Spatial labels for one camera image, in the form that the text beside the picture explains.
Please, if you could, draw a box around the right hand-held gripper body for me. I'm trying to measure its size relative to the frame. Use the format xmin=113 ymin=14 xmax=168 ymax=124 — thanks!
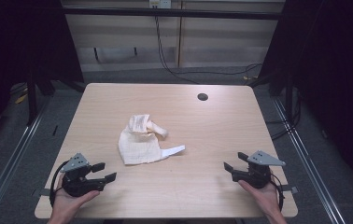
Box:
xmin=232 ymin=149 xmax=287 ymax=189

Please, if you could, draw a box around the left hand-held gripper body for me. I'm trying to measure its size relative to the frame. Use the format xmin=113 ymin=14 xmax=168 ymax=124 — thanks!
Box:
xmin=59 ymin=152 xmax=107 ymax=198

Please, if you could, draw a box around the white floral cloth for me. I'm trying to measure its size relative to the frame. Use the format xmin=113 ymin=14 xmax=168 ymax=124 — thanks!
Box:
xmin=118 ymin=113 xmax=186 ymax=166

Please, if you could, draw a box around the person's left hand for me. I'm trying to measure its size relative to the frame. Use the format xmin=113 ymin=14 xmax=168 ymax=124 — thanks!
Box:
xmin=49 ymin=174 xmax=101 ymax=220

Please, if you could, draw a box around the person's right hand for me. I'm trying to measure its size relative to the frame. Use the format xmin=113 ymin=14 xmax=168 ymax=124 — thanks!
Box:
xmin=237 ymin=179 xmax=282 ymax=218

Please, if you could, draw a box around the black metal stand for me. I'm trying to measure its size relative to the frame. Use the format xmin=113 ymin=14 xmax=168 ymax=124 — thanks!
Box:
xmin=25 ymin=73 xmax=39 ymax=127

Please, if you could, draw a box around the black curtain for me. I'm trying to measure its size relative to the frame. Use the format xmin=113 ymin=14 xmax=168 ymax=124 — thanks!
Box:
xmin=0 ymin=0 xmax=85 ymax=153
xmin=258 ymin=0 xmax=353 ymax=190

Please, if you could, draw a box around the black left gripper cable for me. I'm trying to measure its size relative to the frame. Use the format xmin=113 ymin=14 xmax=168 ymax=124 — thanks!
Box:
xmin=49 ymin=160 xmax=71 ymax=208

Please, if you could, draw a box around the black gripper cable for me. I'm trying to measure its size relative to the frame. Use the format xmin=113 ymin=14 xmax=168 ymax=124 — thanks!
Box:
xmin=269 ymin=172 xmax=285 ymax=213
xmin=49 ymin=160 xmax=71 ymax=208

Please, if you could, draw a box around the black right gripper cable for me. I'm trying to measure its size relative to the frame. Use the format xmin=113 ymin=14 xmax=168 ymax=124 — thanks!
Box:
xmin=269 ymin=172 xmax=285 ymax=213

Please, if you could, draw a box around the metal floor rail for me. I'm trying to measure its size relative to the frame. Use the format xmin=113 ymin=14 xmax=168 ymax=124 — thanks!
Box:
xmin=272 ymin=97 xmax=350 ymax=224
xmin=0 ymin=101 xmax=51 ymax=224

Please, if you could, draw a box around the bundle of black floor cables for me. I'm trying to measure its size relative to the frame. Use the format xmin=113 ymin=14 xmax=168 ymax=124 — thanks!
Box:
xmin=265 ymin=88 xmax=303 ymax=142

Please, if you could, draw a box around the black floor cable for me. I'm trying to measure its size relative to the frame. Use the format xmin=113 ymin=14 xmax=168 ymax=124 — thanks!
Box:
xmin=171 ymin=63 xmax=263 ymax=77

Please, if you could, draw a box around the black hanging wall cable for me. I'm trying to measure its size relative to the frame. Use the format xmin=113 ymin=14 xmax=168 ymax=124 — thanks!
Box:
xmin=154 ymin=15 xmax=201 ymax=86

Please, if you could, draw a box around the black horizontal frame bar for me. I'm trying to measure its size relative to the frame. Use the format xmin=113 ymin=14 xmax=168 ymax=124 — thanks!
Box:
xmin=62 ymin=7 xmax=287 ymax=21

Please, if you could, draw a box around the white wall power outlet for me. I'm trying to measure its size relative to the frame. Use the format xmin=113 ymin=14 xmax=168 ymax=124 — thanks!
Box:
xmin=148 ymin=0 xmax=173 ymax=9

